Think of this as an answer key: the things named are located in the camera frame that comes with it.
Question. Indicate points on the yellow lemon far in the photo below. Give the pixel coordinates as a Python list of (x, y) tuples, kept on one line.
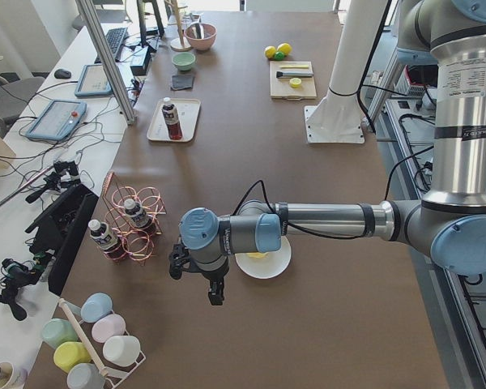
[(270, 51)]

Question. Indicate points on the green cup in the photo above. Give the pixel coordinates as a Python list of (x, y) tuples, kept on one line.
[(58, 331)]

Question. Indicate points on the black computer mouse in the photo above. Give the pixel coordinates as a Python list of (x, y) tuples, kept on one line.
[(62, 74)]

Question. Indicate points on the wooden cutting board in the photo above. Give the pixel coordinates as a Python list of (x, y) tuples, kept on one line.
[(280, 88)]

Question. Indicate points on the dark tea bottle on tray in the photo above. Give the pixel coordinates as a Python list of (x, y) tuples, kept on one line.
[(171, 119)]

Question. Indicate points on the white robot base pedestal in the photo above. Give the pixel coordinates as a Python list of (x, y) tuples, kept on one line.
[(337, 117)]

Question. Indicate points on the yellow lemon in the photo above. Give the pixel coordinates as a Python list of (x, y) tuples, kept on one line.
[(270, 51), (284, 48)]

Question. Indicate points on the yellow lemon near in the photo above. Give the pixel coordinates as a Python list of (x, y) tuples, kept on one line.
[(284, 48)]

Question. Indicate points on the blue teach pendant near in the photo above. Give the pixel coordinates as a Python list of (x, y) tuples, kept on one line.
[(58, 120)]

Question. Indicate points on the blue cup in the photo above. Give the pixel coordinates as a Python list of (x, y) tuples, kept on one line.
[(97, 306)]

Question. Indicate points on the grey cup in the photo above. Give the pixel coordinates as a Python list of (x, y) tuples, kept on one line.
[(85, 376)]

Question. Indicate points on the yellow plastic knife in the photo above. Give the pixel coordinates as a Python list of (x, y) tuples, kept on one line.
[(294, 66)]

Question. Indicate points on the beige rabbit tray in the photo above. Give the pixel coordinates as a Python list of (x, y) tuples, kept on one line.
[(188, 110)]

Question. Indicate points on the tea bottle in rack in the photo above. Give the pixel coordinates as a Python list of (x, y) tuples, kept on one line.
[(107, 240), (138, 216)]

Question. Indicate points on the green lime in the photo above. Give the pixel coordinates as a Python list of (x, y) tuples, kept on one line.
[(279, 56)]

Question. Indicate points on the aluminium frame post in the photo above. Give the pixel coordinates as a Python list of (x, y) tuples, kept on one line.
[(88, 12)]

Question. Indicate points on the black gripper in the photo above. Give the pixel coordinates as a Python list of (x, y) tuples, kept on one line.
[(214, 277)]

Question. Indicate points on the blue teach pendant far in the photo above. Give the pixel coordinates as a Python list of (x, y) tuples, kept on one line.
[(93, 82)]

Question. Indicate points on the copper wire bottle rack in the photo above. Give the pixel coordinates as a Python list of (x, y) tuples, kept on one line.
[(139, 245)]

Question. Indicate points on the mint green bowl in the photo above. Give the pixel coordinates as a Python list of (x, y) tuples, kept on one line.
[(184, 61)]

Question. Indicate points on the grey folded cloth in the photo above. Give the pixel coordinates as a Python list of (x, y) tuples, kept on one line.
[(182, 82)]

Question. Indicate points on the tea bottle in rack rear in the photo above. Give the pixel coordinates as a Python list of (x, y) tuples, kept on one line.
[(138, 216)]

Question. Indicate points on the blue teach pendant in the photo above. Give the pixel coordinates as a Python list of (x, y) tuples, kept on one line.
[(58, 120), (93, 82)]

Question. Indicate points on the black keyboard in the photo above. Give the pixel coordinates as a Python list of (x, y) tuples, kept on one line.
[(115, 37)]

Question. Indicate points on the white round plate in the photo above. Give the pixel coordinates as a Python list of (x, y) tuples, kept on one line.
[(271, 266)]

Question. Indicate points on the white cup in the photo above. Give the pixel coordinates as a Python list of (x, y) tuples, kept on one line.
[(122, 350)]

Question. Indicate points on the half lemon slice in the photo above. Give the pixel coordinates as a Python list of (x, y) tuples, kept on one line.
[(295, 82)]

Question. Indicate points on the pink cup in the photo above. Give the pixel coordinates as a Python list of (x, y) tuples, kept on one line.
[(108, 326)]

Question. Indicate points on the white wire cup rack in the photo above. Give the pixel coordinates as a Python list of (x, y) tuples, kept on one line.
[(115, 375)]

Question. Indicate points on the yellow cup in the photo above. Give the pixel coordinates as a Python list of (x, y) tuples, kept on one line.
[(69, 354)]

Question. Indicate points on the tea bottle in rack front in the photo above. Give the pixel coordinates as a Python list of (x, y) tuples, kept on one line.
[(107, 240)]

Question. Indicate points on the pink ice bowl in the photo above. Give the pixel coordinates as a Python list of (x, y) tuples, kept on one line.
[(207, 42)]

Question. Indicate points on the wooden mug tree stand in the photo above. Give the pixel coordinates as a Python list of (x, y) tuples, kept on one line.
[(179, 44)]

